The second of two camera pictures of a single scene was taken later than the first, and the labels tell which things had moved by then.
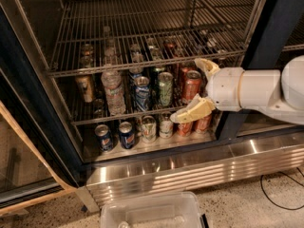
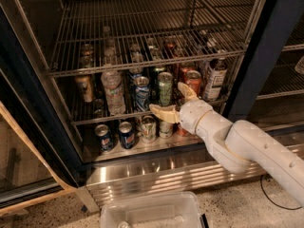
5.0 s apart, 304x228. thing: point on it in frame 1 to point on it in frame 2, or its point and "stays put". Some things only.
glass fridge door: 36,160 stays put
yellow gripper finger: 209,66 to 187,92
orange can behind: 185,67 stays put
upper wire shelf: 98,33 stays put
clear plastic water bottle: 112,83 stays put
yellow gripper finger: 199,107 to 167,113
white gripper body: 225,86 to 194,114
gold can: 85,84 stays put
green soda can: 166,88 stays put
